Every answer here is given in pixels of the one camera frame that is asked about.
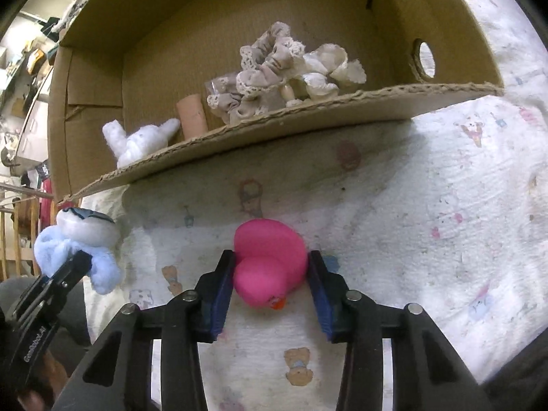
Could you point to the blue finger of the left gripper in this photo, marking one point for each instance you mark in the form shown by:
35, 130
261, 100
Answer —
73, 270

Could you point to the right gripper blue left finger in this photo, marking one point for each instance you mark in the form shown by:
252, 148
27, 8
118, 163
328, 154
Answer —
148, 359

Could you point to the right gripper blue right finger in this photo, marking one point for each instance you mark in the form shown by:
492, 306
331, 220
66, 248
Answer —
427, 372

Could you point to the light blue plush toy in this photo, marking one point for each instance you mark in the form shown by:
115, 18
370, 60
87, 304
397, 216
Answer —
81, 229

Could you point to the white sock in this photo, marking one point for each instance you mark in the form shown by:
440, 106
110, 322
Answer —
147, 140

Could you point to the pink rubber duck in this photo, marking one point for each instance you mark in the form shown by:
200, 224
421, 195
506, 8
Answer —
271, 262

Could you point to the clear plastic bag with trinkets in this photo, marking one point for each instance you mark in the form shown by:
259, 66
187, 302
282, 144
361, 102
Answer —
223, 95

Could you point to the beige lace scrunchie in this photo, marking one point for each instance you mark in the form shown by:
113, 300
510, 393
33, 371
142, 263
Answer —
265, 66

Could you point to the cream white scrunchie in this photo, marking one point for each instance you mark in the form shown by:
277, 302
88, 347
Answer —
327, 70

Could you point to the person's left hand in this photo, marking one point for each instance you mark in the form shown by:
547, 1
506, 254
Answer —
46, 383

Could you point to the patterned white bed quilt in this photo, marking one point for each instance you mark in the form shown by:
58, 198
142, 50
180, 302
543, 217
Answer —
448, 210

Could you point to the open cardboard box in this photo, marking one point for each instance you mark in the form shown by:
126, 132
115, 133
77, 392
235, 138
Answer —
133, 60

